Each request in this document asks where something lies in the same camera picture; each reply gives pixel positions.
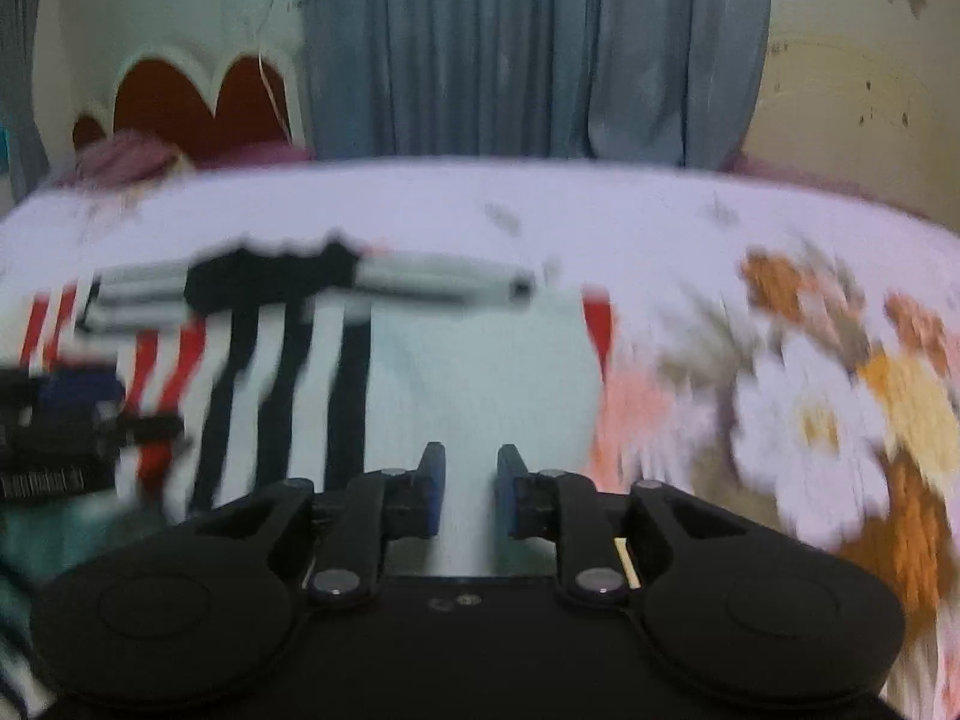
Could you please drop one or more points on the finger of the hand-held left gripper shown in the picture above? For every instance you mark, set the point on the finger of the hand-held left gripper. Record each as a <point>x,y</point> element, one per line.
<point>79,391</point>
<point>150,429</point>

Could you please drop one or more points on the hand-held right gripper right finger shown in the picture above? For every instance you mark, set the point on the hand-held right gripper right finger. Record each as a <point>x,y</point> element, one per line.
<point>510,491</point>

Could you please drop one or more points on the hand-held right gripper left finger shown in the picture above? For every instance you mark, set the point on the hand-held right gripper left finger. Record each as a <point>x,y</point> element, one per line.
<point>433,484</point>

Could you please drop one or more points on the striped red black white sweater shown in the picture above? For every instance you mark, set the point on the striped red black white sweater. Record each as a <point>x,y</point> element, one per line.
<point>465,382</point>

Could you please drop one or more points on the pink pillow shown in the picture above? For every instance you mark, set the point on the pink pillow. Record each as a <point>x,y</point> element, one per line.
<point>131,154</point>

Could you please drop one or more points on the teal object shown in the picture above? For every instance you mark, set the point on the teal object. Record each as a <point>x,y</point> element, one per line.
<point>4,146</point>

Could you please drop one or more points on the floral bedsheet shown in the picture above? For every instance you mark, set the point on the floral bedsheet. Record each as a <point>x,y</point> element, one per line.
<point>675,240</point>

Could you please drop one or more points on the red headboard with cream border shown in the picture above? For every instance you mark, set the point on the red headboard with cream border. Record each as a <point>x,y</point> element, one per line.
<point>180,101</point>

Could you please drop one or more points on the narrow grey-blue curtain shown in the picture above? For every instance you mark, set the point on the narrow grey-blue curtain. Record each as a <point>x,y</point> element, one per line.
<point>19,52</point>

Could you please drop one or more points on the pink cloth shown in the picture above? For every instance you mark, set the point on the pink cloth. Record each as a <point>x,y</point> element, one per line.
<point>795,176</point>

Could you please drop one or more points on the wide grey-blue curtain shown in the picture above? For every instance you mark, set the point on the wide grey-blue curtain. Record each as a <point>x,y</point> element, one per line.
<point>525,45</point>

